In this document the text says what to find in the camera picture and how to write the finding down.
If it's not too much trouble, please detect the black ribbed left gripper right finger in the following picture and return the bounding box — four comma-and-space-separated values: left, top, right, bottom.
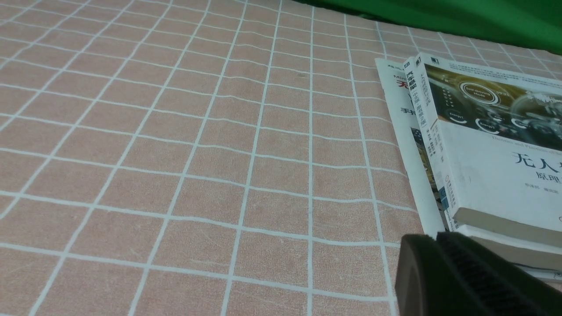
436, 232, 562, 316

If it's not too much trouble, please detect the bottom thin white book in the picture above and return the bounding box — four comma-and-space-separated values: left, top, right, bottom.
375, 58, 561, 284

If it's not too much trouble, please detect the green backdrop cloth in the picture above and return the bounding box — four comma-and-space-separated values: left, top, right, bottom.
305, 0, 562, 54

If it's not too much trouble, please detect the pink checkered tablecloth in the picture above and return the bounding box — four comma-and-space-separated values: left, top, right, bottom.
0, 0, 561, 316

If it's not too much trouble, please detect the top white self-driving book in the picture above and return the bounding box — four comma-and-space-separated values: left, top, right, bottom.
414, 53, 562, 248

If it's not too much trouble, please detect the middle white book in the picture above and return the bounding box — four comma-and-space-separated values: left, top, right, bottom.
403, 57, 562, 271

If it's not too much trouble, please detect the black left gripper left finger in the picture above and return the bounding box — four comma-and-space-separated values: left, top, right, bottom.
395, 234, 479, 316

